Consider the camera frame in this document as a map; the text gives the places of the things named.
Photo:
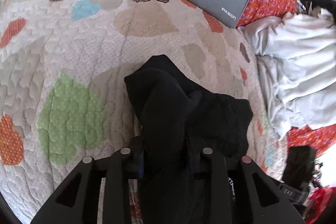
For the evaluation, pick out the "heart pattern quilt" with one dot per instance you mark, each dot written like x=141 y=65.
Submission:
x=62 y=90

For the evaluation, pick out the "black pants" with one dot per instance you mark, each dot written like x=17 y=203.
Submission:
x=179 y=118

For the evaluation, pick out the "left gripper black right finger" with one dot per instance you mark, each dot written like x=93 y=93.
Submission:
x=238 y=191

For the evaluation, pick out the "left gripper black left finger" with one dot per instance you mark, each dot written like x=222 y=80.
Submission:
x=95 y=191

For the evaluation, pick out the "light grey blanket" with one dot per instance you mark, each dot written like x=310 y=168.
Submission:
x=295 y=57

